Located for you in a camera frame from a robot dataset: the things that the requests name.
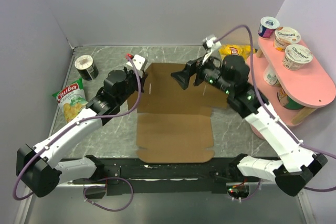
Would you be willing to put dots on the yellow Lays chips bag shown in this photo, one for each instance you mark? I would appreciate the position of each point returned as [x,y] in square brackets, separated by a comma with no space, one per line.
[240,50]

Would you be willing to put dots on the pink three-tier shelf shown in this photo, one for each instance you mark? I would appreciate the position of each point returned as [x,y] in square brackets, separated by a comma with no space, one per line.
[310,86]

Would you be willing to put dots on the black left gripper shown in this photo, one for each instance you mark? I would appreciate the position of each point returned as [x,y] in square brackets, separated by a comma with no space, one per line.
[142,80]

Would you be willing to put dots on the Chobani yogurt cup rear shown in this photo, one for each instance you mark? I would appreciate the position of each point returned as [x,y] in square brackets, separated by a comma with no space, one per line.
[285,36]

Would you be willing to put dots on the brown cardboard box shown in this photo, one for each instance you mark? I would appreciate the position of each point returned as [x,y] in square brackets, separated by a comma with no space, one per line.
[174,125]

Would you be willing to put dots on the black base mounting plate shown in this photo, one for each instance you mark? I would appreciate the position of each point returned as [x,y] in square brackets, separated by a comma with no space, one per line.
[121,173]

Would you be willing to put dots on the aluminium rail frame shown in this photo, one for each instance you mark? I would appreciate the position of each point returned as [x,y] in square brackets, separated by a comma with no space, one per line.
[237,192]

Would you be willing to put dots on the green can lower shelf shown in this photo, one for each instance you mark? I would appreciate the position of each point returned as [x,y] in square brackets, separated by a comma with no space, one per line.
[287,102]

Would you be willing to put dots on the Chobani yogurt cup front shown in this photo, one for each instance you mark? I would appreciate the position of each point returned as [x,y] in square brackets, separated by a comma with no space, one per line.
[296,56]

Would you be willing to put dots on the black can white lid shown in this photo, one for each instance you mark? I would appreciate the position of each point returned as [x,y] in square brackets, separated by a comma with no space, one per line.
[86,67]

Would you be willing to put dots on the chobani yogurt cup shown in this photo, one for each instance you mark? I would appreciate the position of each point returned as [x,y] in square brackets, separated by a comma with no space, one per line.
[296,56]
[285,36]

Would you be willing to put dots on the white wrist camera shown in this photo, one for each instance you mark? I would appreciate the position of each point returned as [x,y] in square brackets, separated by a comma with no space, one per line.
[210,44]
[139,61]

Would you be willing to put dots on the white cup middle shelf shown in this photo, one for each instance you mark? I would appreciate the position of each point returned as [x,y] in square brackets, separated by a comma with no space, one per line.
[270,77]

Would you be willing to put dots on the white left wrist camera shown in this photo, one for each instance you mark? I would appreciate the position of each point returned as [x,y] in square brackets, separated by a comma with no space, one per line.
[139,61]

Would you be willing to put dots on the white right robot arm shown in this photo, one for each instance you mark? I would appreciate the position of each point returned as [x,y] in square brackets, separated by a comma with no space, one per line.
[296,165]

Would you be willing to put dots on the purple white yogurt cup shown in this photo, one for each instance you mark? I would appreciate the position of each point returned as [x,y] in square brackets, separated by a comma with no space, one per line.
[267,27]

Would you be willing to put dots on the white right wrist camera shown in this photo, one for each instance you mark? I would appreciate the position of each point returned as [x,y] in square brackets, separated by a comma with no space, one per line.
[210,44]

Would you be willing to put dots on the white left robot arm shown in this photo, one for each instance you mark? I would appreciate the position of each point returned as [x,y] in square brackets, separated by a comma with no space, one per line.
[41,168]

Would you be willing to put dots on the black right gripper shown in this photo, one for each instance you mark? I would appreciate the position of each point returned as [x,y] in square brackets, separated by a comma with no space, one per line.
[192,66]

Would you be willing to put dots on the green Chuba chips bag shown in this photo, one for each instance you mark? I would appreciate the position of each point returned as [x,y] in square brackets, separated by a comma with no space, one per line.
[71,99]

